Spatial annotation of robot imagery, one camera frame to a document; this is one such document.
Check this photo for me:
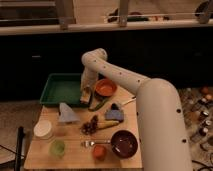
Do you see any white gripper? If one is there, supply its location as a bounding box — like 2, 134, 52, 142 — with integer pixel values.
81, 68, 98, 104

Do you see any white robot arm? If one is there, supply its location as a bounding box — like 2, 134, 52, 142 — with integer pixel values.
81, 48, 193, 171

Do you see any green plastic tray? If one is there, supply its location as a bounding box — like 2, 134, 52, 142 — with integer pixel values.
40, 73, 88, 108

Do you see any orange bowl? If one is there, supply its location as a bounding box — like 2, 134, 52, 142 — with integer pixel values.
95, 78, 117, 97

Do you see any green cucumber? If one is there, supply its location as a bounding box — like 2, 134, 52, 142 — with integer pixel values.
88, 97, 109, 112

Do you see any purple grey sponge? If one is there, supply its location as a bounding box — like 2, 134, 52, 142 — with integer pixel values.
105, 103, 124, 122

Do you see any blue grey cloth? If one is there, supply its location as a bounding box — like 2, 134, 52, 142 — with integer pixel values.
59, 103, 80, 123

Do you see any yellow corn cob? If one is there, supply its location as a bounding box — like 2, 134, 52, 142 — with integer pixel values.
98, 121, 119, 129

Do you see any dark grape bunch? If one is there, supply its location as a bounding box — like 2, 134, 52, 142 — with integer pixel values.
81, 115, 98, 135

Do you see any white utensil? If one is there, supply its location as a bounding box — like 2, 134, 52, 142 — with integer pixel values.
121, 97, 136, 106

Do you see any silver spoon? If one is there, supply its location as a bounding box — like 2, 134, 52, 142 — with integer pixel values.
81, 140, 111, 148

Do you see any small orange cup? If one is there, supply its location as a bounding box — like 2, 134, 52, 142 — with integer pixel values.
92, 145, 107, 160

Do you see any white round container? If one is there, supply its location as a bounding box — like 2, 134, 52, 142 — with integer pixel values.
33, 120, 53, 139

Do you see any dark brown bowl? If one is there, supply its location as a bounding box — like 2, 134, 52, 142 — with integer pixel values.
111, 130, 138, 159

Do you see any green plastic cup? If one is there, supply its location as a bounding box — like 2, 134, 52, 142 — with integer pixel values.
49, 140, 65, 157

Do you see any black stand left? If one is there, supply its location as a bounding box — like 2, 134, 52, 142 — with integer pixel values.
14, 126, 25, 171

